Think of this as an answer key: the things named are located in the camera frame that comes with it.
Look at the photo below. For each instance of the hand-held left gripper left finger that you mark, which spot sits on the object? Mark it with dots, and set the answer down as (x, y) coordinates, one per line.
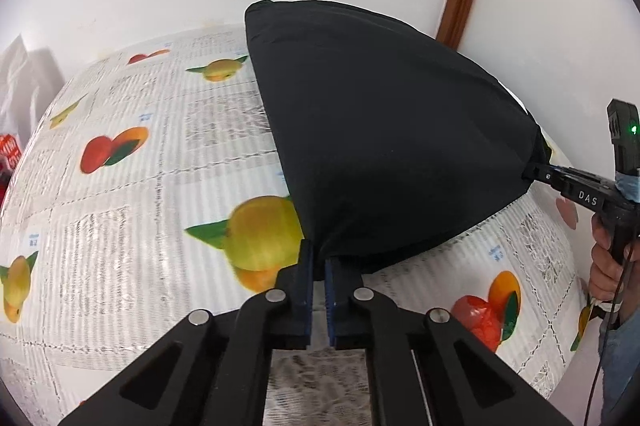
(302, 296)

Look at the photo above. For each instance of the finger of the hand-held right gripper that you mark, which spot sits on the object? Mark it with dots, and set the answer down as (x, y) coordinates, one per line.
(547, 175)

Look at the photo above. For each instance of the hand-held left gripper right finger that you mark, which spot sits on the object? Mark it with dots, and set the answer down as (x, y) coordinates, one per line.
(334, 301)

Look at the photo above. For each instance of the black white blue jacket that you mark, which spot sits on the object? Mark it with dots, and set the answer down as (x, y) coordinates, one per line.
(390, 131)

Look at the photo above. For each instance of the person's right forearm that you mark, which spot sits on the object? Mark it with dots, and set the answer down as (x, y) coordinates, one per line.
(625, 356)

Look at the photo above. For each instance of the person's right hand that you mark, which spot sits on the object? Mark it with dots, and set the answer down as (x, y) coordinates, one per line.
(602, 266)

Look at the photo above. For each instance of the fruit print bed sheet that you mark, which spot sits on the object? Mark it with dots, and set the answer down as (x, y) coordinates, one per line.
(150, 216)

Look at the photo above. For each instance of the red paper bag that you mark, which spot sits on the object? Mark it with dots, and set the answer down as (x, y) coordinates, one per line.
(7, 151)

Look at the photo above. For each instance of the white plastic bag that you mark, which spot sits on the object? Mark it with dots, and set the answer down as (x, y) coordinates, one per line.
(25, 91)

